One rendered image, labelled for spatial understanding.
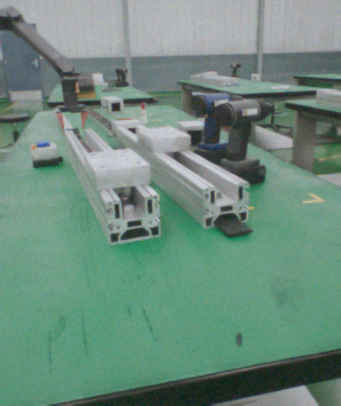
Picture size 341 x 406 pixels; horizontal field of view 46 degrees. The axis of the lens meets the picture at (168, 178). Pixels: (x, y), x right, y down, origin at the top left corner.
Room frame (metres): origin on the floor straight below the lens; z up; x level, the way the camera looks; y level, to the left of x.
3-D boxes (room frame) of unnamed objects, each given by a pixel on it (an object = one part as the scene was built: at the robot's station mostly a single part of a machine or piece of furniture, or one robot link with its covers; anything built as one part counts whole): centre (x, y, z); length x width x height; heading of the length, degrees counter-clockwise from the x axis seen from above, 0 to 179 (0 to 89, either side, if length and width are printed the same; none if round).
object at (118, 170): (0.83, 0.11, 0.87); 0.16 x 0.11 x 0.07; 19
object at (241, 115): (1.04, -0.22, 0.89); 0.20 x 0.08 x 0.22; 123
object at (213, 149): (1.26, -0.17, 0.89); 0.20 x 0.08 x 0.22; 122
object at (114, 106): (2.47, 0.34, 0.83); 0.11 x 0.10 x 0.10; 112
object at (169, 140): (1.12, 0.02, 0.87); 0.16 x 0.11 x 0.07; 19
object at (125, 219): (1.06, 0.20, 0.82); 0.80 x 0.10 x 0.09; 19
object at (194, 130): (1.46, -0.08, 0.83); 0.11 x 0.10 x 0.10; 99
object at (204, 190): (1.12, 0.02, 0.82); 0.80 x 0.10 x 0.09; 19
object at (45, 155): (1.29, 0.40, 0.81); 0.10 x 0.08 x 0.06; 109
